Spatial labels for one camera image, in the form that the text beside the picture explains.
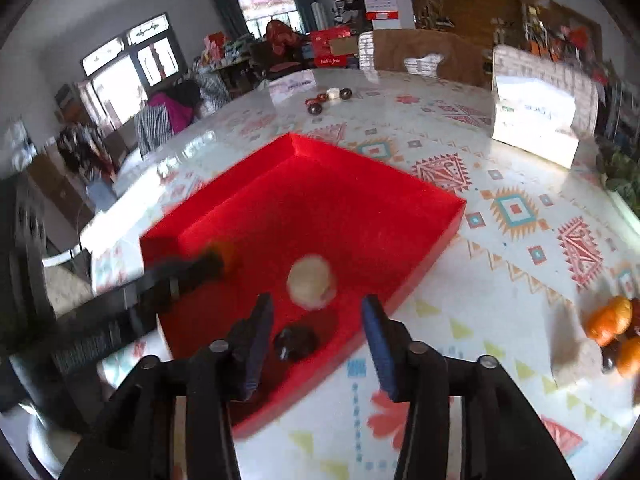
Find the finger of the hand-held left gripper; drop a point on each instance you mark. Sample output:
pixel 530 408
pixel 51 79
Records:
pixel 185 272

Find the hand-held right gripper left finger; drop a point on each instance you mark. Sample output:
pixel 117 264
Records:
pixel 255 350

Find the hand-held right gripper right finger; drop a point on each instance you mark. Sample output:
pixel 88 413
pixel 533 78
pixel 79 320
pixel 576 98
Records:
pixel 382 350

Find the red shallow box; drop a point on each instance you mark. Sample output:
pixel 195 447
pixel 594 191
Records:
pixel 320 210

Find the square white sponge cake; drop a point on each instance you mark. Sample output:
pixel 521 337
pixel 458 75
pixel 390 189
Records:
pixel 575 357

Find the plaid cloth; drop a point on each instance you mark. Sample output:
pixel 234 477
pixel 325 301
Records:
pixel 152 127

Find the white paper sheet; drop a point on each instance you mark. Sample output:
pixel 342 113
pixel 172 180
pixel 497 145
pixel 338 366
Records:
pixel 292 85

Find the window with ornate panes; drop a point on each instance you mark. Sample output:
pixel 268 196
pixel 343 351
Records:
pixel 132 55

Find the small white cap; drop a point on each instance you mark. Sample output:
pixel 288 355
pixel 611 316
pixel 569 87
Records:
pixel 332 94

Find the red cloth bundle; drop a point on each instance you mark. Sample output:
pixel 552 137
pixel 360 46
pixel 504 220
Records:
pixel 282 34

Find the red gift box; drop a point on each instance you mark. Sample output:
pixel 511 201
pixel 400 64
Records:
pixel 327 47

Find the white tissue box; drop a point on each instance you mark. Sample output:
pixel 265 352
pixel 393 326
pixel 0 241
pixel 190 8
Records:
pixel 535 125

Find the curtained window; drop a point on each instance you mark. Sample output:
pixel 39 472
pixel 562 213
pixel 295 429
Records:
pixel 267 5

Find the chair with patterned cover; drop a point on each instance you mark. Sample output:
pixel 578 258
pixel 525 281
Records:
pixel 542 66
pixel 366 50

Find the green leafy plant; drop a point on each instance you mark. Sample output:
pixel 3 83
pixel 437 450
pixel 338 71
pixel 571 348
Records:
pixel 620 172

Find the brown jacket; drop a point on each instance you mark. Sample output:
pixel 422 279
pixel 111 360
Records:
pixel 425 42

